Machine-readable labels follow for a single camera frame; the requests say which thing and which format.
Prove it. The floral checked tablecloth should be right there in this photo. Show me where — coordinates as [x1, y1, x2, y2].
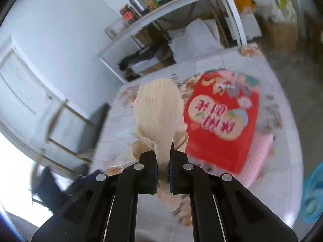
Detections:
[94, 44, 303, 242]

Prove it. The brown cardboard box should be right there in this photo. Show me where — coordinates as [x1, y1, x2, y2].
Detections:
[262, 15, 298, 51]

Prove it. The black cloth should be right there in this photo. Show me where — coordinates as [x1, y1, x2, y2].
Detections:
[119, 47, 172, 71]

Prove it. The green white paper bag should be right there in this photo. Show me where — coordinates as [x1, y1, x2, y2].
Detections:
[274, 0, 297, 22]

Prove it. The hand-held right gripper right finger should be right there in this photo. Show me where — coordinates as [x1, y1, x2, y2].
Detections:
[169, 141, 298, 242]

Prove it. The white door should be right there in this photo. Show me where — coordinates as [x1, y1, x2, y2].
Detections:
[0, 34, 114, 180]

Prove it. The white storage box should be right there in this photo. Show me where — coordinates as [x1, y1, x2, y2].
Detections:
[240, 13, 263, 43]

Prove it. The dark sauce jar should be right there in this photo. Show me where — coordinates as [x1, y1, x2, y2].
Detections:
[120, 4, 137, 25]

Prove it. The white frame shelf table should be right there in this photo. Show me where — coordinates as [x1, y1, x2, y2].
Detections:
[98, 0, 248, 84]

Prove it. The wooden chair black seat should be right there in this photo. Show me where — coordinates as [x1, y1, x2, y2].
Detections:
[31, 98, 112, 204]

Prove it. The red snack packet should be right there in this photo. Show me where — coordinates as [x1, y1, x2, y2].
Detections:
[184, 69, 262, 174]

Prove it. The small cardboard box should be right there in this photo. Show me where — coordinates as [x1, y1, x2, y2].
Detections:
[131, 60, 177, 76]

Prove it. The blue plastic waste basket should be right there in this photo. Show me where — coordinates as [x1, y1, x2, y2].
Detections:
[301, 163, 323, 223]

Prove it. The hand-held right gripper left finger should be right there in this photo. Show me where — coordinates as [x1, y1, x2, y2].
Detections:
[31, 151, 159, 242]

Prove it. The pink tissue pack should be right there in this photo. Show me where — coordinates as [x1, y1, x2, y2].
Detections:
[240, 134, 274, 185]

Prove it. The glass lidded pot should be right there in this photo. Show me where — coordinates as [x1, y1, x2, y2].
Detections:
[105, 19, 127, 40]

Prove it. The white pillow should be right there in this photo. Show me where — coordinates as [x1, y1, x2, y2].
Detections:
[168, 20, 223, 63]

